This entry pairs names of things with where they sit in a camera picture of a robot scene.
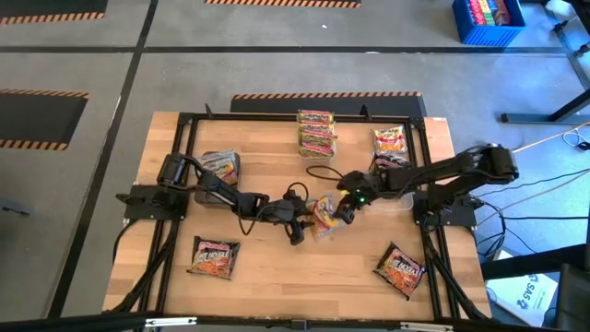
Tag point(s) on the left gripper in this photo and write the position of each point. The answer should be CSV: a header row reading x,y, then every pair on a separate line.
x,y
286,212

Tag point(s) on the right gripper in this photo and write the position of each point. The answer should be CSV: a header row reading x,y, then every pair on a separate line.
x,y
357,186

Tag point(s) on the clear plastic bin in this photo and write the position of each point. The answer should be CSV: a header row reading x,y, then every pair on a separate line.
x,y
401,206

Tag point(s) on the green ramen packet stack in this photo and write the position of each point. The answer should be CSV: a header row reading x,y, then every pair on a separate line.
x,y
318,160

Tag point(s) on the red Lime Chili Shrimp packet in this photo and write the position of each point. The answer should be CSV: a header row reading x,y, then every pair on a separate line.
x,y
315,116
318,139
317,128
318,151

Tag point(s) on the dark smoked plastic bin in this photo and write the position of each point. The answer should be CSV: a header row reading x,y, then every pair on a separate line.
x,y
199,198

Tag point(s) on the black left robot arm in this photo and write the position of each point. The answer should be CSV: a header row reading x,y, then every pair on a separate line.
x,y
221,189

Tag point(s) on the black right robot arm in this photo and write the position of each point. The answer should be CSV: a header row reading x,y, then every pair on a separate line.
x,y
438,173

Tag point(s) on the black hazard-striped floor mat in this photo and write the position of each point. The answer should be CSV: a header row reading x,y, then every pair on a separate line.
x,y
276,105
276,3
37,120
46,7

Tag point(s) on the black metal beam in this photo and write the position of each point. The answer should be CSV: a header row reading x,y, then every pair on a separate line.
x,y
530,263

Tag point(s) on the white printed cardboard box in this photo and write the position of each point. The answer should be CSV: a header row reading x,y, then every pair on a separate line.
x,y
521,299

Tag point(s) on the black-legged desk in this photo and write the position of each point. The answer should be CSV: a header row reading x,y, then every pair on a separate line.
x,y
530,118

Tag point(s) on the blue plastic crate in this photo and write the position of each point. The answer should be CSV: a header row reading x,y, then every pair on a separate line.
x,y
488,38

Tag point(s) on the black power adapter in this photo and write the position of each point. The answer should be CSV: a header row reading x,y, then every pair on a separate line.
x,y
584,145

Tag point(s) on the colourful boxes stack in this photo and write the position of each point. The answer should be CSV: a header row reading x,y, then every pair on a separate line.
x,y
488,11

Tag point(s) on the small dark floor object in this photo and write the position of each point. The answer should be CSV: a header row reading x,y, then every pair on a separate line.
x,y
14,210

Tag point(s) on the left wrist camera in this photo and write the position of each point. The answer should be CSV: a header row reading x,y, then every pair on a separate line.
x,y
295,194

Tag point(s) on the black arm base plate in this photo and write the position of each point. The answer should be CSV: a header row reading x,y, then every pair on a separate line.
x,y
465,213
138,205

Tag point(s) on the black aluminium table frame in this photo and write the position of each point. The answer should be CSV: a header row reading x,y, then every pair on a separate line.
x,y
221,115

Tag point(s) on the silver metal bracket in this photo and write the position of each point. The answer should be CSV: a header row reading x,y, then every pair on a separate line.
x,y
426,327
170,322

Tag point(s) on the black rig gantry frame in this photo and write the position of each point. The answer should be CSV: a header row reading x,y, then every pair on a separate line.
x,y
69,324

